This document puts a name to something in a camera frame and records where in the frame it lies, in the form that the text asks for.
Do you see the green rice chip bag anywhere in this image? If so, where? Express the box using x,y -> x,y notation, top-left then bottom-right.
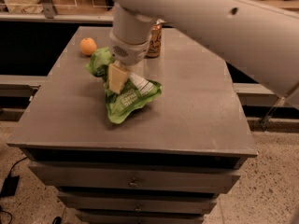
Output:
86,48 -> 162,124

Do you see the orange fruit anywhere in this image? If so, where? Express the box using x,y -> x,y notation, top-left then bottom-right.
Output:
80,37 -> 97,56

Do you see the grey drawer cabinet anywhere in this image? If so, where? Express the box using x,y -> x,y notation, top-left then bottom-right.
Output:
8,27 -> 257,224

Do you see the gold soda can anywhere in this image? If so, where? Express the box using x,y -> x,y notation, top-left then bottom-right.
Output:
147,21 -> 162,58

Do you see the black power adapter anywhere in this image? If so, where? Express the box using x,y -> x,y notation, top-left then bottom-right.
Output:
0,175 -> 20,198

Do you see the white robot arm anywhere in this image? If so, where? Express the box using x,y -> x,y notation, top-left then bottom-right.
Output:
110,0 -> 299,109

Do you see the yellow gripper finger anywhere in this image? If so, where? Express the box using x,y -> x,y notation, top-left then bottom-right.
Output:
108,63 -> 128,94

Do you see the black floor cable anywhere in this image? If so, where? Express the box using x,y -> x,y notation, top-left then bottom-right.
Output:
7,156 -> 29,178

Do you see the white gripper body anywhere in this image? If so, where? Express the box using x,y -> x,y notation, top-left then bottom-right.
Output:
109,32 -> 150,65

